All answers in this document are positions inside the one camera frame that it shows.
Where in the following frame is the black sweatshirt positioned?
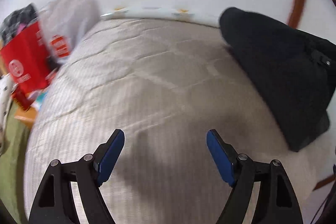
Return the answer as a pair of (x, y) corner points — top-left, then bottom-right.
(219, 7), (335, 152)

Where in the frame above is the green bedding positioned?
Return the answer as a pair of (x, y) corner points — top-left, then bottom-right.
(1, 103), (30, 223)

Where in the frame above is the wooden nightstand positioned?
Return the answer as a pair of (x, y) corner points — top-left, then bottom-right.
(14, 107), (38, 129)

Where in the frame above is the red drink can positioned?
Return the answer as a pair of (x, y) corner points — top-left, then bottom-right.
(11, 86), (31, 111)

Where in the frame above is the white floral bed sheet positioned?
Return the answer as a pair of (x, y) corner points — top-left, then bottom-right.
(100, 6), (219, 28)

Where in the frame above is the white dotted blanket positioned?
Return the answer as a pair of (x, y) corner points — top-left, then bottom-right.
(0, 74), (14, 155)

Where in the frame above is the red paper shopping bag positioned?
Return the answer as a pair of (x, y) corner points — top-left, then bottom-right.
(1, 22), (51, 94)

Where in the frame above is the striped quilted mattress cover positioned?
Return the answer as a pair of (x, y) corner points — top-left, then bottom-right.
(24, 19), (334, 223)

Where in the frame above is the white Miniso plastic bag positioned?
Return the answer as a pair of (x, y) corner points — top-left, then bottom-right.
(38, 0), (100, 65)

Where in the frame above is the grey plaid cloth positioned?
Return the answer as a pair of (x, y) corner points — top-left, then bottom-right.
(1, 3), (38, 46)

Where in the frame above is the black cable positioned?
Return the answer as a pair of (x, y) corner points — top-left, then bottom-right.
(309, 194), (334, 224)

